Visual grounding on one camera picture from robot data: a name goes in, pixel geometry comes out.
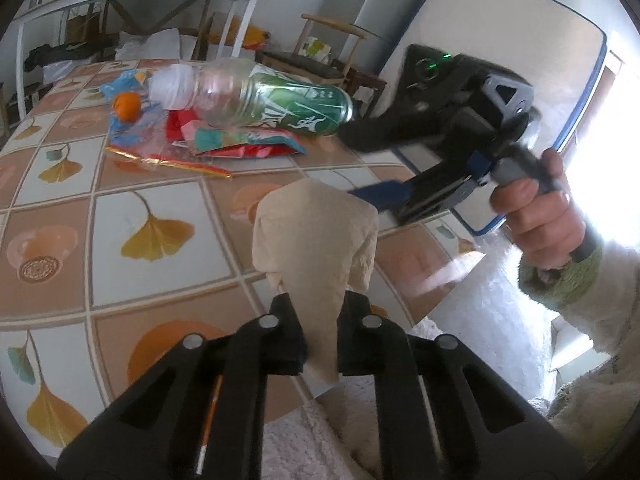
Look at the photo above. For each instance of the grey refrigerator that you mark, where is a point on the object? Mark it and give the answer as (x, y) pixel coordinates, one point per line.
(370, 5)

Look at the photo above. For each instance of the blue plastic wrapper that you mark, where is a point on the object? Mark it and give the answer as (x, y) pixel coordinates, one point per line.
(132, 132)

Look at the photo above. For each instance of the wooden chair with black seat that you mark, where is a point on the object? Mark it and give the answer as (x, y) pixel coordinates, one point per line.
(305, 62)

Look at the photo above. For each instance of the colourful snack wrapper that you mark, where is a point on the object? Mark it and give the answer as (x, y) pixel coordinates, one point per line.
(250, 142)

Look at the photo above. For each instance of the white cloth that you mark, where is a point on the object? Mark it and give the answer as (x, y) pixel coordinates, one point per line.
(366, 94)

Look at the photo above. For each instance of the clear bottle with green label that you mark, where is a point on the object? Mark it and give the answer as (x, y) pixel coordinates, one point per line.
(280, 102)

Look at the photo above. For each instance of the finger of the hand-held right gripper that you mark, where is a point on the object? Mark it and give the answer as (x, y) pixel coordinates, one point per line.
(385, 130)
(385, 195)

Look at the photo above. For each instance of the white stuffed bag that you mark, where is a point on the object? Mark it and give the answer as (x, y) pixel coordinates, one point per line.
(150, 45)

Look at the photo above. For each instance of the person's right forearm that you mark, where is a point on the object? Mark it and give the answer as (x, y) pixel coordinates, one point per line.
(600, 310)

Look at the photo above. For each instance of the small orange mandarin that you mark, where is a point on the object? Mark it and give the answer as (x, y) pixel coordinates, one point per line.
(126, 105)

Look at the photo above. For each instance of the person's right hand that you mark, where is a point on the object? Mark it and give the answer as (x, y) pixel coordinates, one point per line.
(545, 230)

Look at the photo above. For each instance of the dark wooden stool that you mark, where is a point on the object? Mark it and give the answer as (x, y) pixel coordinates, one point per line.
(367, 82)

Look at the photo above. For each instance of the ginkgo print tablecloth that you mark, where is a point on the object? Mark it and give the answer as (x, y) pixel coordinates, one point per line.
(125, 185)

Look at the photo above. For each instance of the yellow plastic bag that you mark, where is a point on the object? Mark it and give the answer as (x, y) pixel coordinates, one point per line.
(250, 35)

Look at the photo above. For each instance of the white and green paper bags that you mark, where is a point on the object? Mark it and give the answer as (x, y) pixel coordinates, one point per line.
(317, 49)

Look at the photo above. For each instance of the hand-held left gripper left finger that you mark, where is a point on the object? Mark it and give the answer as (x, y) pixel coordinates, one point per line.
(280, 340)

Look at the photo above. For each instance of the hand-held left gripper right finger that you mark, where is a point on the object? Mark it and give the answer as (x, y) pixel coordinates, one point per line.
(352, 345)

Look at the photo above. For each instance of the black bag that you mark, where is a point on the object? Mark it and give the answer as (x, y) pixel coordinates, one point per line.
(65, 55)

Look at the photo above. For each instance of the brown paper tissue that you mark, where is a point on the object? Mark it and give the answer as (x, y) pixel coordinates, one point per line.
(315, 240)

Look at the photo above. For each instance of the white mattress with blue edge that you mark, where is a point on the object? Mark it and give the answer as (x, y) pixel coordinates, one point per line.
(530, 45)

